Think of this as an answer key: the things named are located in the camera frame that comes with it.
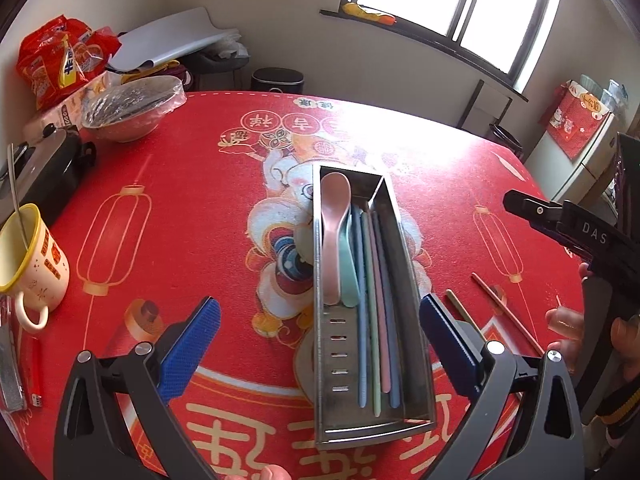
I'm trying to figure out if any dark grey bin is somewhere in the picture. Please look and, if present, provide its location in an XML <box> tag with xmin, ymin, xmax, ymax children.
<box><xmin>185</xmin><ymin>42</ymin><xmax>251</xmax><ymax>91</ymax></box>

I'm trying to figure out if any white board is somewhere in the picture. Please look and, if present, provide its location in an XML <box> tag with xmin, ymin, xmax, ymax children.
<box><xmin>107</xmin><ymin>7</ymin><xmax>241</xmax><ymax>73</ymax></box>

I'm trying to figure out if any red gift bag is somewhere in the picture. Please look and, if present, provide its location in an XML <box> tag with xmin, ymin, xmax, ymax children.
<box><xmin>539</xmin><ymin>80</ymin><xmax>617</xmax><ymax>161</ymax></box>

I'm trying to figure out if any red-brown chopstick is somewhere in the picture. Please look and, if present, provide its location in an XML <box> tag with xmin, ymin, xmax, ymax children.
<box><xmin>471</xmin><ymin>272</ymin><xmax>546</xmax><ymax>359</ymax></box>

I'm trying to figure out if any stack of clear containers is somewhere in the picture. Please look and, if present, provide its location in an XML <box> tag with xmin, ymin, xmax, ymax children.
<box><xmin>607</xmin><ymin>79</ymin><xmax>629</xmax><ymax>109</ymax></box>

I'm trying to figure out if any tan wooden chopstick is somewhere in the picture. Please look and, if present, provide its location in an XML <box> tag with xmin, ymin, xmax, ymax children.
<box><xmin>445</xmin><ymin>288</ymin><xmax>488</xmax><ymax>342</ymax></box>

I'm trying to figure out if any person's right forearm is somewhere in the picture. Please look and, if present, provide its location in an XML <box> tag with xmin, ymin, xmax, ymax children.
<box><xmin>595</xmin><ymin>385</ymin><xmax>640</xmax><ymax>442</ymax></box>

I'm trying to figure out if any dark-framed window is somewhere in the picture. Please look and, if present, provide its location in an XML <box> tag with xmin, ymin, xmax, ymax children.
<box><xmin>345</xmin><ymin>0</ymin><xmax>566</xmax><ymax>91</ymax></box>

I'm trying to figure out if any steel utensil holder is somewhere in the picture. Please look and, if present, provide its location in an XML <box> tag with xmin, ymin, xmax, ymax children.
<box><xmin>311</xmin><ymin>164</ymin><xmax>437</xmax><ymax>452</ymax></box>

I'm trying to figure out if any white refrigerator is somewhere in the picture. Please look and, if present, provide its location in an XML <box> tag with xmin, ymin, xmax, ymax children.
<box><xmin>525</xmin><ymin>110</ymin><xmax>623</xmax><ymax>206</ymax></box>

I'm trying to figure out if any dark window sill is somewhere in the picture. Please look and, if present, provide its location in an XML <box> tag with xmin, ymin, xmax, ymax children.
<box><xmin>320</xmin><ymin>8</ymin><xmax>530</xmax><ymax>103</ymax></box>

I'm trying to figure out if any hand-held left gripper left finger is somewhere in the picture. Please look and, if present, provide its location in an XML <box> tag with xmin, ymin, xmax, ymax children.
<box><xmin>52</xmin><ymin>296</ymin><xmax>222</xmax><ymax>480</ymax></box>

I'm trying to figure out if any yellow orange bag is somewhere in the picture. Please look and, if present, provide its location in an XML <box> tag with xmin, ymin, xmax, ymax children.
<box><xmin>341</xmin><ymin>2</ymin><xmax>397</xmax><ymax>26</ymax></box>

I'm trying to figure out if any teal spoon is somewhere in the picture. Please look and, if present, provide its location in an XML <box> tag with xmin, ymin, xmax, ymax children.
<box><xmin>337</xmin><ymin>210</ymin><xmax>359</xmax><ymax>309</ymax></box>

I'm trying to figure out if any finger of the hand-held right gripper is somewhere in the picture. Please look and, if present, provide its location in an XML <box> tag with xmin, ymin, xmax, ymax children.
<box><xmin>502</xmin><ymin>190</ymin><xmax>568</xmax><ymax>243</ymax></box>

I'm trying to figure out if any yellow-rimmed enamel mug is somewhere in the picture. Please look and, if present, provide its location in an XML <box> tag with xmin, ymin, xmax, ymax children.
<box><xmin>0</xmin><ymin>203</ymin><xmax>71</xmax><ymax>334</ymax></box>

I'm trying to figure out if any black trash can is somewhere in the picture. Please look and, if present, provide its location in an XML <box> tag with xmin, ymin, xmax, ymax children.
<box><xmin>251</xmin><ymin>66</ymin><xmax>306</xmax><ymax>96</ymax></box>

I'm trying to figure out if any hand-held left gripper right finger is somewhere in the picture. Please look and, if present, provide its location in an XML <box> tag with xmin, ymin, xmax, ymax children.
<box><xmin>419</xmin><ymin>294</ymin><xmax>586</xmax><ymax>480</ymax></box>

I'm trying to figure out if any red printed tablecloth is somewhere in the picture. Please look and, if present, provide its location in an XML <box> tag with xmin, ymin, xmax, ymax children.
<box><xmin>0</xmin><ymin>91</ymin><xmax>596</xmax><ymax>480</ymax></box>

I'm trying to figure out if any black electric pot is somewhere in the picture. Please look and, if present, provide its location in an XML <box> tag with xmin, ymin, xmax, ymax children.
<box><xmin>0</xmin><ymin>125</ymin><xmax>97</xmax><ymax>231</ymax></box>

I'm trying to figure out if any pink spoon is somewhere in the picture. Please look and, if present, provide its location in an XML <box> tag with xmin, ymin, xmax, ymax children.
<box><xmin>320</xmin><ymin>172</ymin><xmax>351</xmax><ymax>307</ymax></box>

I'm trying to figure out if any flat steel tool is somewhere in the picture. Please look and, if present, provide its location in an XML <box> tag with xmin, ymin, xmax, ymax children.
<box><xmin>0</xmin><ymin>295</ymin><xmax>26</xmax><ymax>413</ymax></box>

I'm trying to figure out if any green chopstick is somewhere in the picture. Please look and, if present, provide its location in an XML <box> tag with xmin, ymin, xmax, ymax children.
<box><xmin>361</xmin><ymin>211</ymin><xmax>382</xmax><ymax>417</ymax></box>

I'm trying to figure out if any white printed box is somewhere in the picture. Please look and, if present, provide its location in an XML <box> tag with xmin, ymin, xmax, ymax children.
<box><xmin>22</xmin><ymin>72</ymin><xmax>108</xmax><ymax>137</ymax></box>

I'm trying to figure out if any red lighter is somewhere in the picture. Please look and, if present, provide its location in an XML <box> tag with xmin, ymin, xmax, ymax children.
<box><xmin>27</xmin><ymin>335</ymin><xmax>45</xmax><ymax>409</ymax></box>

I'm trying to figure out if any bowl covered with plastic wrap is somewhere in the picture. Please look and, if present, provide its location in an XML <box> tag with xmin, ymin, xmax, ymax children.
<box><xmin>81</xmin><ymin>76</ymin><xmax>185</xmax><ymax>144</ymax></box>

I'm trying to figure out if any red snack bag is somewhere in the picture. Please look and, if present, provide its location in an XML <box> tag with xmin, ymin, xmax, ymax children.
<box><xmin>16</xmin><ymin>16</ymin><xmax>122</xmax><ymax>111</ymax></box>

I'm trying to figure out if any steel spoon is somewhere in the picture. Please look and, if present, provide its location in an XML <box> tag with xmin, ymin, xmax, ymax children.
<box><xmin>7</xmin><ymin>144</ymin><xmax>31</xmax><ymax>252</ymax></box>

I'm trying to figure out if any person's right hand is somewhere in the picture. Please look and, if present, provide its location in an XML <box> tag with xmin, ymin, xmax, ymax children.
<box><xmin>545</xmin><ymin>261</ymin><xmax>640</xmax><ymax>373</ymax></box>

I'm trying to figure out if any clear plastic box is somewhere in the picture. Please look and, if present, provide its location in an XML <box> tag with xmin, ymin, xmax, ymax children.
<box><xmin>580</xmin><ymin>75</ymin><xmax>607</xmax><ymax>102</ymax></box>

